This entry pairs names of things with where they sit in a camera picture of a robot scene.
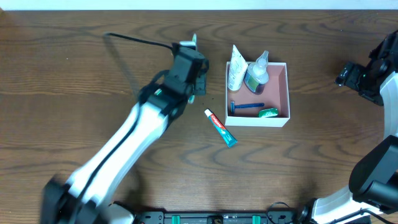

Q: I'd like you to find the white lotion tube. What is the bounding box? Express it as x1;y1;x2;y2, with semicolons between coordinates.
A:
227;45;248;91

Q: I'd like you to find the blue disposable razor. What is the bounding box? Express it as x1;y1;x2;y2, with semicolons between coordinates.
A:
230;101;264;115

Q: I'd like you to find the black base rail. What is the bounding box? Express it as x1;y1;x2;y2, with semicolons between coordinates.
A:
133;210;295;224

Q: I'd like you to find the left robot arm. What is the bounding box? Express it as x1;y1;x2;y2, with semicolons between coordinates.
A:
39;40;209;223

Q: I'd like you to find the green white toothbrush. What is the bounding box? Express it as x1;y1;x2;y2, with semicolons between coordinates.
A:
188;33;197;104

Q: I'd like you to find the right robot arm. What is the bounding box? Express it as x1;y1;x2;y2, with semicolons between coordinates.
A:
294;32;397;223

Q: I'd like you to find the white box pink interior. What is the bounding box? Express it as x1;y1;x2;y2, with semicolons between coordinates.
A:
224;62;290;128

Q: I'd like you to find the green white soap box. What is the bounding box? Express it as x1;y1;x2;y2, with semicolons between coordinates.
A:
258;108;279;118

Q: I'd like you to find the teal Colgate toothpaste tube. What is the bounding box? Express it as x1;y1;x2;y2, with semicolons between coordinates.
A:
205;108;237;147

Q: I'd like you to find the clear pump soap bottle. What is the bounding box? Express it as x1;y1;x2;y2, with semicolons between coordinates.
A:
244;50;269;95

